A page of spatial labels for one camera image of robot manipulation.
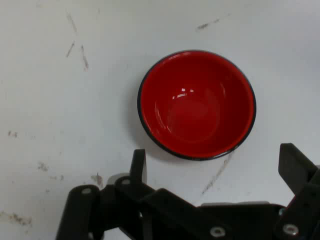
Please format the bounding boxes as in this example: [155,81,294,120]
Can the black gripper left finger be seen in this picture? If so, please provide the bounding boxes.
[55,148,234,240]

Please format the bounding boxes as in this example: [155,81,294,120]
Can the red bowl with black rim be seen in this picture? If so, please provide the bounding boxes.
[137,49,257,161]

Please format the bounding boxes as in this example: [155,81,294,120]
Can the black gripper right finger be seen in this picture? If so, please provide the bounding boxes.
[273,142,320,240]

